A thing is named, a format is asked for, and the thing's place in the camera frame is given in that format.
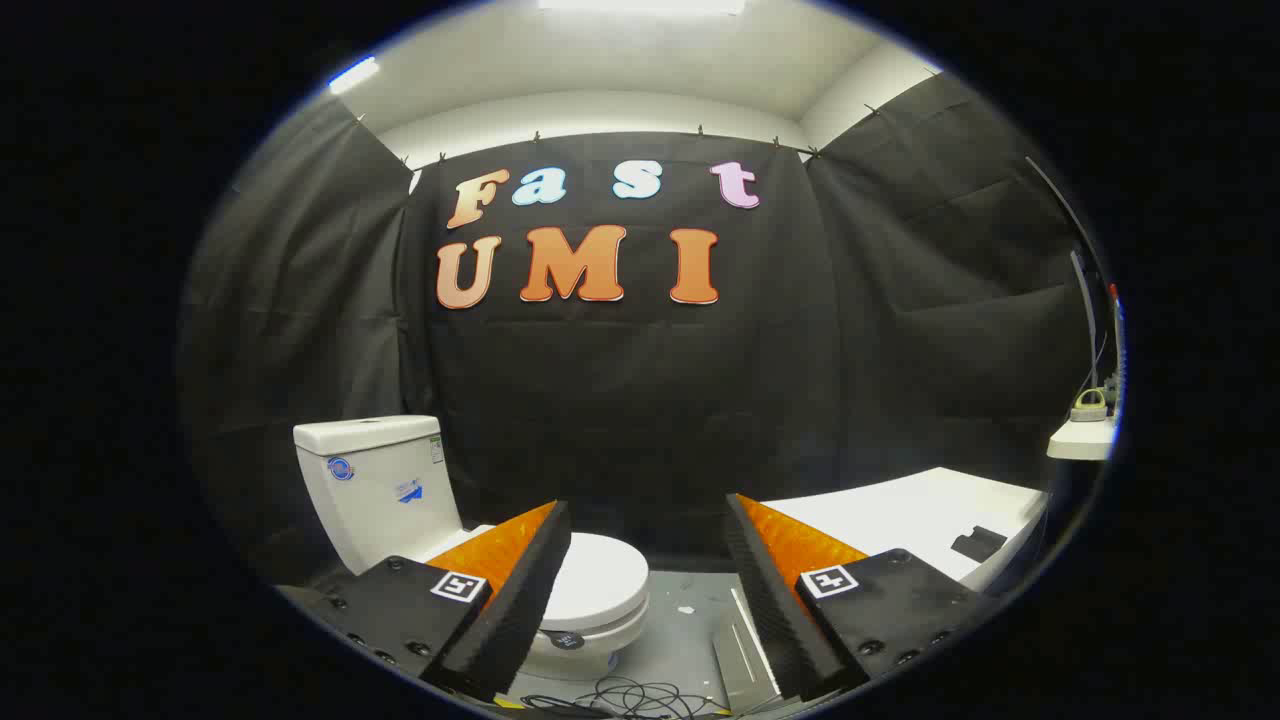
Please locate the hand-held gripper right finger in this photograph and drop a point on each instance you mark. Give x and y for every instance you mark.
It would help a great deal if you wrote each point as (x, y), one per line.
(775, 610)

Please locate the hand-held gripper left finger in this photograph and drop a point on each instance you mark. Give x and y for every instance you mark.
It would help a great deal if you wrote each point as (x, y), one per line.
(520, 610)

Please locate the white toilet lid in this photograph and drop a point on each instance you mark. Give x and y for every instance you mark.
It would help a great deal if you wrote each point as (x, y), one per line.
(600, 580)

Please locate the small black lid knob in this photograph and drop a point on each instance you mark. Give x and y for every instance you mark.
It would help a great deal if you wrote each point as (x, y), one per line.
(565, 639)

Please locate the white toilet with tank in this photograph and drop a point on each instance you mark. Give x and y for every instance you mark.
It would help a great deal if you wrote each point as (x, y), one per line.
(380, 500)

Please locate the flat metal strip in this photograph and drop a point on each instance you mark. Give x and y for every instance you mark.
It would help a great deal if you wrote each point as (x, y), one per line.
(745, 665)

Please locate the white panelled cabinet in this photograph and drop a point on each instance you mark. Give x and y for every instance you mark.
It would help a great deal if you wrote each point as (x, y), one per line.
(900, 510)

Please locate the small black flat item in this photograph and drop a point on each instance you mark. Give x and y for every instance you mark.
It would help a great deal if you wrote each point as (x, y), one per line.
(978, 543)

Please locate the black backdrop cloth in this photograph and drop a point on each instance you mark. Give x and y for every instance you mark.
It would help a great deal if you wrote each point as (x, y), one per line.
(640, 400)

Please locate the small white shelf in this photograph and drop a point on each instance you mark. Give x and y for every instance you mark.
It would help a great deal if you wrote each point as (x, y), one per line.
(1082, 440)

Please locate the grey green item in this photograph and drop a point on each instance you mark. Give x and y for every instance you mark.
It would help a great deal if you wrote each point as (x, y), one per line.
(1089, 405)

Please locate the thin grey pole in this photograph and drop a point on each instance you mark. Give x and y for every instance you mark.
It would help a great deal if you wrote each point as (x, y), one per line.
(1087, 320)

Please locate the small ceiling light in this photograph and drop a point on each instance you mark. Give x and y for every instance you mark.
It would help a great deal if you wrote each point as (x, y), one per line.
(353, 75)

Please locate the long ceiling light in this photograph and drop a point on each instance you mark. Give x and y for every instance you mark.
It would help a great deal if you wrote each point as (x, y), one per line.
(640, 5)

